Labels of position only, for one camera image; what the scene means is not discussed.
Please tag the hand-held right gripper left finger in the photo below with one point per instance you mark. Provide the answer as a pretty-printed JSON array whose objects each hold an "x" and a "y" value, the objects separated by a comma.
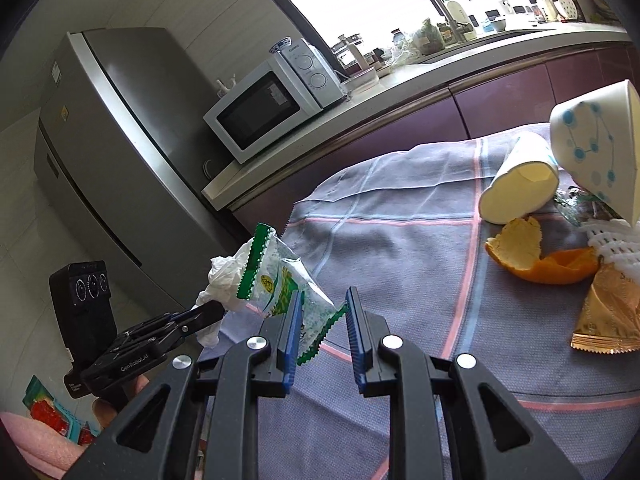
[{"x": 291, "y": 345}]

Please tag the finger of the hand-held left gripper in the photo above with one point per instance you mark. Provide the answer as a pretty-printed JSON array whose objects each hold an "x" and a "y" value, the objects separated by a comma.
[{"x": 202, "y": 317}]

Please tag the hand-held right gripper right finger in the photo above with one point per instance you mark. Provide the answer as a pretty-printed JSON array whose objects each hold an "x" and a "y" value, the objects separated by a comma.
[{"x": 356, "y": 345}]

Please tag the white tissue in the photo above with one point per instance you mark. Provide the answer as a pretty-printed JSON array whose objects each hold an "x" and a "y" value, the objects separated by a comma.
[{"x": 220, "y": 280}]

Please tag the green clear snack wrapper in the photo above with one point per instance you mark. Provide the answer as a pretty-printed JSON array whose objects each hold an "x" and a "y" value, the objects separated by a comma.
[{"x": 280, "y": 280}]

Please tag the colourful packets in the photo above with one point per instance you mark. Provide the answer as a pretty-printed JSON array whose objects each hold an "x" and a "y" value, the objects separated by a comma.
[{"x": 50, "y": 407}]

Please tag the gold foil wrapper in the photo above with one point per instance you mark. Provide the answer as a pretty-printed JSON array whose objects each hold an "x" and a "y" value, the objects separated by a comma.
[{"x": 605, "y": 315}]

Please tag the white foam fruit net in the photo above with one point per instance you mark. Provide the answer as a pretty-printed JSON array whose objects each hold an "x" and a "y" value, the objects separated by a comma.
[{"x": 617, "y": 250}]

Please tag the person's left forearm pink sleeve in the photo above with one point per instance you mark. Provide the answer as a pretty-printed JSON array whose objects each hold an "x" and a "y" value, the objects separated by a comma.
[{"x": 40, "y": 445}]

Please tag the person's left hand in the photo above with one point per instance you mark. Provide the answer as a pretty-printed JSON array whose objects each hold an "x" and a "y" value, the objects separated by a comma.
[{"x": 107, "y": 415}]

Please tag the grey checked tablecloth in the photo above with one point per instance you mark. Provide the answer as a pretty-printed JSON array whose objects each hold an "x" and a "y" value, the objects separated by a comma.
[{"x": 400, "y": 260}]

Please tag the silver refrigerator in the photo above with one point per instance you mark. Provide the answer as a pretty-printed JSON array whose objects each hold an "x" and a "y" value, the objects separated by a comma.
[{"x": 125, "y": 160}]

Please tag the orange peel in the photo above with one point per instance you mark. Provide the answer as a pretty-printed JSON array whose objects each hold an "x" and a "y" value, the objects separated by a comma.
[{"x": 520, "y": 252}]

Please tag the cream paper cup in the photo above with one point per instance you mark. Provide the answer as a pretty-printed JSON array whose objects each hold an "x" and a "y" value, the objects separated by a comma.
[{"x": 505, "y": 200}]

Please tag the white microwave oven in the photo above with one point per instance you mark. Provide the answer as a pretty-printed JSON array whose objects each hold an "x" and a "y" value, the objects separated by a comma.
[{"x": 260, "y": 105}]

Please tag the maroon kitchen cabinets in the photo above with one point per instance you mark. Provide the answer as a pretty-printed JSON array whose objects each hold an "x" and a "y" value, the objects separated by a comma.
[{"x": 410, "y": 120}]

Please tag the small clear crumpled wrapper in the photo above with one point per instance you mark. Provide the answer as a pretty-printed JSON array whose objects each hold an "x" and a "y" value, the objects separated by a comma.
[{"x": 575, "y": 205}]

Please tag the white rectangular tray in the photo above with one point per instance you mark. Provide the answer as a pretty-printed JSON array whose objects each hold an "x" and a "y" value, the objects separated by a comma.
[{"x": 361, "y": 80}]

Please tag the white kitchen counter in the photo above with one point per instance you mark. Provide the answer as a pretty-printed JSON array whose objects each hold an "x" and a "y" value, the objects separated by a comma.
[{"x": 400, "y": 72}]

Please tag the blue white bowl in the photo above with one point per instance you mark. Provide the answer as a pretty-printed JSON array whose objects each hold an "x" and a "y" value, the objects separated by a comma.
[{"x": 280, "y": 46}]

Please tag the glass kettle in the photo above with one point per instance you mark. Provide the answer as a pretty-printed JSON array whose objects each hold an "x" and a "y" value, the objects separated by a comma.
[{"x": 347, "y": 52}]

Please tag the blue dotted paper cup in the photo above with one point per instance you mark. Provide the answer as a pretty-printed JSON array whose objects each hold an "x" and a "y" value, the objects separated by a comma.
[{"x": 585, "y": 140}]

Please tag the glass jar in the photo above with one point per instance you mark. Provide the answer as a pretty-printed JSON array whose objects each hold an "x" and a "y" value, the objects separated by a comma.
[{"x": 398, "y": 40}]

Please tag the plastic bag of greens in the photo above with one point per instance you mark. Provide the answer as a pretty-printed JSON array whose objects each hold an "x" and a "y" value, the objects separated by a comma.
[{"x": 427, "y": 37}]

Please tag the white plastic jug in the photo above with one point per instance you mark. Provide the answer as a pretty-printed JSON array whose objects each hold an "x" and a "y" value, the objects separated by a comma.
[{"x": 461, "y": 17}]

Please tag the metal kitchen faucet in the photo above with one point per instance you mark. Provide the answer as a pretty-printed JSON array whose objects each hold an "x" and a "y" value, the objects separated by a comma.
[{"x": 440, "y": 5}]

